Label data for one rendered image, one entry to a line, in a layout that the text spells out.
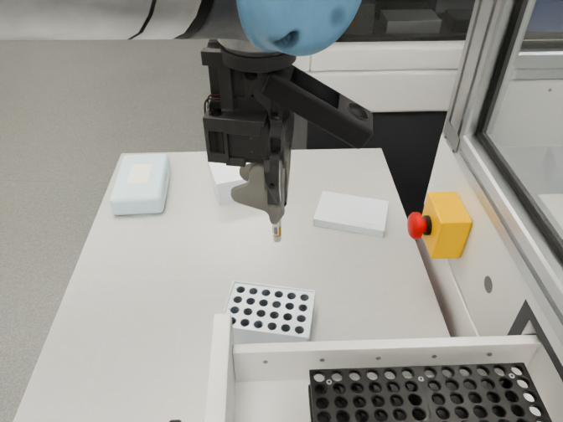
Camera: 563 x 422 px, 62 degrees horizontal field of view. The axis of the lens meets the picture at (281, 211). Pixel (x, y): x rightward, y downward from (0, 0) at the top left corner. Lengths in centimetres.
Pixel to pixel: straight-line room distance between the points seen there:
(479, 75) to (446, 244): 23
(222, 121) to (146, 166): 51
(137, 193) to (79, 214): 134
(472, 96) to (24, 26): 59
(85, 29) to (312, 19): 10
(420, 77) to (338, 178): 31
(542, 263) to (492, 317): 14
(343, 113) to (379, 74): 64
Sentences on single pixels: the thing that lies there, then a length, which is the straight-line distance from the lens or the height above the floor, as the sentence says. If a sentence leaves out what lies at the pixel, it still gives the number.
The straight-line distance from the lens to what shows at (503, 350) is 59.
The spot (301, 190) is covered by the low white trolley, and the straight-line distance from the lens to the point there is 94.
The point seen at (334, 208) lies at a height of 78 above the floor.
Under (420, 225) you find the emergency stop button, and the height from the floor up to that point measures 89.
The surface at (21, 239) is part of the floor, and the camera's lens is 221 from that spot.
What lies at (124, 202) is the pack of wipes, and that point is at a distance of 90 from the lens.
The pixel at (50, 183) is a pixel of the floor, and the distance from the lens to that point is 248.
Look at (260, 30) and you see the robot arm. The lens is 23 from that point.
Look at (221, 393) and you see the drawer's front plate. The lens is 47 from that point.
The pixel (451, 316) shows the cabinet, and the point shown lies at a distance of 79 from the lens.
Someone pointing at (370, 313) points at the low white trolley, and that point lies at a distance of 74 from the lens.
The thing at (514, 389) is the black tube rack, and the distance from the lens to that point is 55.
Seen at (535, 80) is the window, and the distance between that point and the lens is 60.
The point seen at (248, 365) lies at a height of 87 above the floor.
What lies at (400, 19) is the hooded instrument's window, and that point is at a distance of 109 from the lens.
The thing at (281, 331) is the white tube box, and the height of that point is 80.
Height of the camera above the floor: 133
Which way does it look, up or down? 40 degrees down
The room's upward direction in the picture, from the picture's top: straight up
